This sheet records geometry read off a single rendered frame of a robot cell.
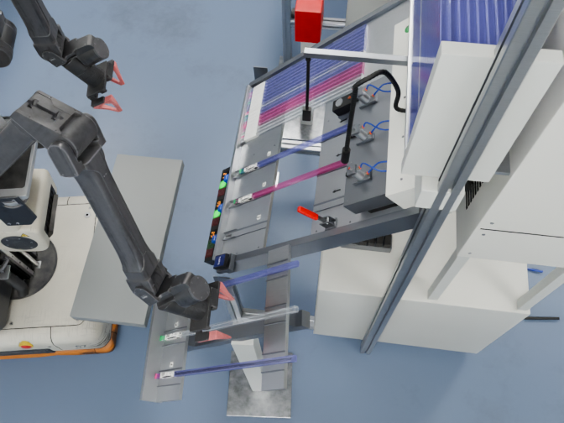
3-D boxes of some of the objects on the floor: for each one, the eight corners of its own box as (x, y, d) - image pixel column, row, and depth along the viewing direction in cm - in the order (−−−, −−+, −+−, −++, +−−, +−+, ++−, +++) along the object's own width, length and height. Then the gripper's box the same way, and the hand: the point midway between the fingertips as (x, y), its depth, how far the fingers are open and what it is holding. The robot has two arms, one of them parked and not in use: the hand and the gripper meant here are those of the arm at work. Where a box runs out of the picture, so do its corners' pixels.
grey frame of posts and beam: (238, 337, 230) (75, -87, 59) (265, 174, 264) (209, -391, 94) (372, 354, 226) (608, -50, 55) (382, 186, 260) (545, -384, 89)
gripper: (176, 277, 134) (225, 294, 144) (168, 335, 128) (219, 348, 138) (194, 271, 130) (242, 289, 140) (186, 331, 124) (237, 345, 134)
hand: (228, 317), depth 138 cm, fingers open, 9 cm apart
